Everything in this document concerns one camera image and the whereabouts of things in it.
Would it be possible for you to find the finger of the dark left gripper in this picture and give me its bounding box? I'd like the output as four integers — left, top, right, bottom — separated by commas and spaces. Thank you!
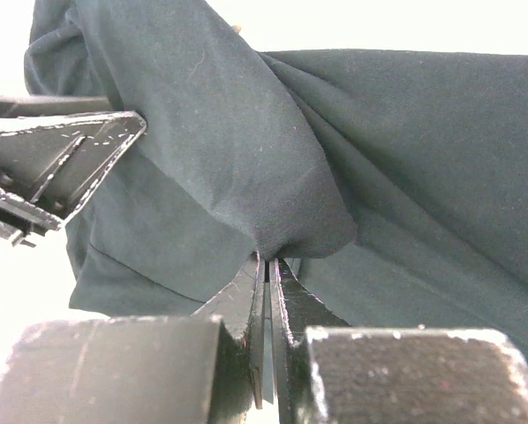
0, 95, 114, 118
0, 111, 147, 246

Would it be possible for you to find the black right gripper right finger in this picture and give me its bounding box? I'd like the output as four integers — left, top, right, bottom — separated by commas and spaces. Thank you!
268, 260, 528, 423

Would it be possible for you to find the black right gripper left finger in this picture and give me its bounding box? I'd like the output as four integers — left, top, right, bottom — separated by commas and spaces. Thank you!
0, 254, 266, 423

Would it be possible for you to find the black t shirt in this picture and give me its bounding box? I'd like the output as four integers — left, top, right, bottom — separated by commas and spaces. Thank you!
25, 1, 528, 362

